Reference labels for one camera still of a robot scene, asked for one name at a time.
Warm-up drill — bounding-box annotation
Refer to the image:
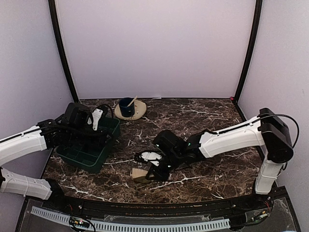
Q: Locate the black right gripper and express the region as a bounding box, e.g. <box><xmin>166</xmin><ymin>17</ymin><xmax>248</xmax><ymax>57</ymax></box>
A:
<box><xmin>146</xmin><ymin>150</ymin><xmax>183</xmax><ymax>182</ymax></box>

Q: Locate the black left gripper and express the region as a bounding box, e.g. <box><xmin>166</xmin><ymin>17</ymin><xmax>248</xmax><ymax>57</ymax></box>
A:
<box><xmin>68</xmin><ymin>126</ymin><xmax>113</xmax><ymax>148</ymax></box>

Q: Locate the striped brown red sock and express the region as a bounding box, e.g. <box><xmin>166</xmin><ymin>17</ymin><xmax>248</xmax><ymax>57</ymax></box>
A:
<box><xmin>130</xmin><ymin>168</ymin><xmax>149</xmax><ymax>183</ymax></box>

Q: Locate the green plastic divided tray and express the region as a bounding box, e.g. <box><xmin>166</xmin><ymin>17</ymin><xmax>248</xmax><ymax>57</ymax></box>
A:
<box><xmin>56</xmin><ymin>117</ymin><xmax>120</xmax><ymax>174</ymax></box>

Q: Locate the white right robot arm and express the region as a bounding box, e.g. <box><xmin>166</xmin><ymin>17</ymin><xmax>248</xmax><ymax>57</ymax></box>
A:
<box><xmin>134</xmin><ymin>108</ymin><xmax>296</xmax><ymax>210</ymax></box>

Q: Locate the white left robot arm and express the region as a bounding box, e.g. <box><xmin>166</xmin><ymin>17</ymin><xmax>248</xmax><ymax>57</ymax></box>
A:
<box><xmin>0</xmin><ymin>110</ymin><xmax>113</xmax><ymax>211</ymax></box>

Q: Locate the dark blue cup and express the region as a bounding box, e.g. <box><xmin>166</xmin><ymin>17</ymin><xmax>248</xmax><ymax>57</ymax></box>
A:
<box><xmin>119</xmin><ymin>97</ymin><xmax>135</xmax><ymax>117</ymax></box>

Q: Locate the small circuit board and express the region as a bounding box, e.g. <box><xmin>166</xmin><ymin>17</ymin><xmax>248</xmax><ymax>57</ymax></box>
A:
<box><xmin>69</xmin><ymin>217</ymin><xmax>90</xmax><ymax>229</ymax></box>

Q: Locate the black front rail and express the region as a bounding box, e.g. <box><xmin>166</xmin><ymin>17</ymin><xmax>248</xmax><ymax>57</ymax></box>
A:
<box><xmin>64</xmin><ymin>196</ymin><xmax>254</xmax><ymax>216</ymax></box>

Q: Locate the white slotted cable duct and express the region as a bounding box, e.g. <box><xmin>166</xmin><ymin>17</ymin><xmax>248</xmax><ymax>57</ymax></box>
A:
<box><xmin>30</xmin><ymin>206</ymin><xmax>231</xmax><ymax>232</ymax></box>

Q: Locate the black left frame post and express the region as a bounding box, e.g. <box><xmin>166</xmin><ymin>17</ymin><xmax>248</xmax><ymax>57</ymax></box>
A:
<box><xmin>48</xmin><ymin>0</ymin><xmax>79</xmax><ymax>102</ymax></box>

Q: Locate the black frame post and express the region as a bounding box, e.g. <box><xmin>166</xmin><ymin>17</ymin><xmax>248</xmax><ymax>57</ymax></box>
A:
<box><xmin>48</xmin><ymin>0</ymin><xmax>79</xmax><ymax>102</ymax></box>
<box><xmin>233</xmin><ymin>0</ymin><xmax>263</xmax><ymax>103</ymax></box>

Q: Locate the black right frame post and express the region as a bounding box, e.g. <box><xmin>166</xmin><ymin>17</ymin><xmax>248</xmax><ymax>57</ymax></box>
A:
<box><xmin>233</xmin><ymin>0</ymin><xmax>263</xmax><ymax>103</ymax></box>

